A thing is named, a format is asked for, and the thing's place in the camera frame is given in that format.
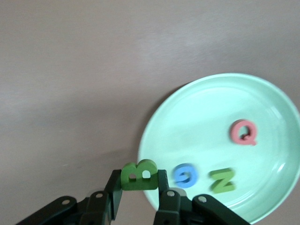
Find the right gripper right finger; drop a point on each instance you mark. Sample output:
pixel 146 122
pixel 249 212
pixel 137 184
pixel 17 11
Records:
pixel 178 211

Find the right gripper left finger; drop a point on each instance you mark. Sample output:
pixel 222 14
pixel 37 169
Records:
pixel 98 206

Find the blue letter G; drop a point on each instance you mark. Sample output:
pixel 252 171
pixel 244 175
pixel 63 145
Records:
pixel 185 185

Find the green letter B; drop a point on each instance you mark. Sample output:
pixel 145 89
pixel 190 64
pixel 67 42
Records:
pixel 138 185

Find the green letter N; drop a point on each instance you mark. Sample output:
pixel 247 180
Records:
pixel 221 181

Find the red letter Q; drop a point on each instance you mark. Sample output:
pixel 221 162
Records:
pixel 233 133

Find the green plate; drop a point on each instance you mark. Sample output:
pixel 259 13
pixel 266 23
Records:
pixel 199 117

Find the brown table cover mat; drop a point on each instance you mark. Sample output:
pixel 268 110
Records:
pixel 70 70

